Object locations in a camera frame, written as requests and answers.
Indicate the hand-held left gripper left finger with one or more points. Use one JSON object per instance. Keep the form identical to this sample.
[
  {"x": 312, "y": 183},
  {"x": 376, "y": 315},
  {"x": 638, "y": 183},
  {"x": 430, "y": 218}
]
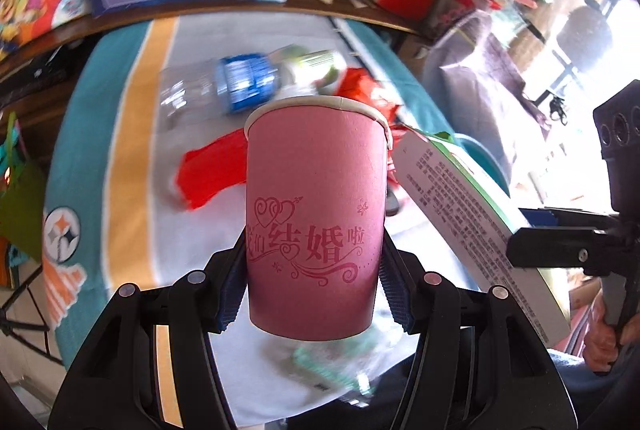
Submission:
[{"x": 232, "y": 282}]

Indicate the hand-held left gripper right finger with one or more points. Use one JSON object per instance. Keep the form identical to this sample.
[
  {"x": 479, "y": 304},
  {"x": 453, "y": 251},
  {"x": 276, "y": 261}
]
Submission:
[{"x": 395, "y": 292}]

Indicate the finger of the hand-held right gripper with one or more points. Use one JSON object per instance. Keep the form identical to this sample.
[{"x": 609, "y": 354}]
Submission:
[
  {"x": 550, "y": 248},
  {"x": 560, "y": 216}
]

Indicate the white green cardboard box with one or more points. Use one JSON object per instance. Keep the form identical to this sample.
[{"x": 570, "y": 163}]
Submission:
[{"x": 470, "y": 230}]

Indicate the clear green plastic packet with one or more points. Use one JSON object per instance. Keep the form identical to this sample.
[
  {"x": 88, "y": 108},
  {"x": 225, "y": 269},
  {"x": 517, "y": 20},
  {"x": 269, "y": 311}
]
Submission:
[{"x": 335, "y": 367}]

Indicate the red plastic wrapper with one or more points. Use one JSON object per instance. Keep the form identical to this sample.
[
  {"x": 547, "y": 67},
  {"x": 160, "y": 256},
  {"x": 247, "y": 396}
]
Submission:
[
  {"x": 365, "y": 88},
  {"x": 210, "y": 172}
]

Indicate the pink paper cup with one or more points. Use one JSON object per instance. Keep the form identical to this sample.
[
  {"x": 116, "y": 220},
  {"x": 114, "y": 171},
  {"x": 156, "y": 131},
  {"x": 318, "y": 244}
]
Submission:
[{"x": 315, "y": 170}]

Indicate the clear plastic bottle blue label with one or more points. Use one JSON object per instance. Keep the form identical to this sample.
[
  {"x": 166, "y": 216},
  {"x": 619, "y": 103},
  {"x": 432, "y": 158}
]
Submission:
[{"x": 240, "y": 78}]

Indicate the white canister green label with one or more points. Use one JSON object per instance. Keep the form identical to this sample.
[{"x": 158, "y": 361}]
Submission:
[{"x": 315, "y": 65}]

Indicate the person's right hand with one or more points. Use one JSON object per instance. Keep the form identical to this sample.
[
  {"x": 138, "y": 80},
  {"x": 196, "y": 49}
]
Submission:
[{"x": 607, "y": 355}]

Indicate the blue denim trousers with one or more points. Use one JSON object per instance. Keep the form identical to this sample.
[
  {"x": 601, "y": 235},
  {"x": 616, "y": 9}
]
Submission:
[{"x": 600, "y": 400}]

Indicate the grey plastic bag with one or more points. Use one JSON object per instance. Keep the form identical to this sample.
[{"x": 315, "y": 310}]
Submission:
[{"x": 480, "y": 75}]

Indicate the black tripod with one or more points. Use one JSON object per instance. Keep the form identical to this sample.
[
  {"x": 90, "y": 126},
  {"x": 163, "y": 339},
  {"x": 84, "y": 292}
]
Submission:
[{"x": 20, "y": 305}]

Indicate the green bag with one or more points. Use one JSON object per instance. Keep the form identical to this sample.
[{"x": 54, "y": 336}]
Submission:
[{"x": 20, "y": 200}]

